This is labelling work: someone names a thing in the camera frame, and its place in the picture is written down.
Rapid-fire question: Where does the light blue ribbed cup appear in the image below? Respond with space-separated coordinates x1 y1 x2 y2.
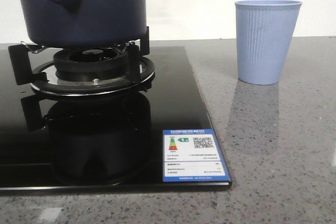
235 0 302 85

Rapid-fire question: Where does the black pot support grate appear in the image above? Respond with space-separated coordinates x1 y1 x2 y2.
8 31 155 97

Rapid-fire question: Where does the dark blue cooking pot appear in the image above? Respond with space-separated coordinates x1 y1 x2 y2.
20 0 146 49

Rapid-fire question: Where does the blue energy label sticker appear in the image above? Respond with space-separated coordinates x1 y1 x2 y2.
162 129 231 185

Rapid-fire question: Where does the black glass gas stove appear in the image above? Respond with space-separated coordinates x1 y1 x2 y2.
1 45 232 195

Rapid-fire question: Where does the black round gas burner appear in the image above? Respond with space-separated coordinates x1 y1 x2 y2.
54 49 128 81

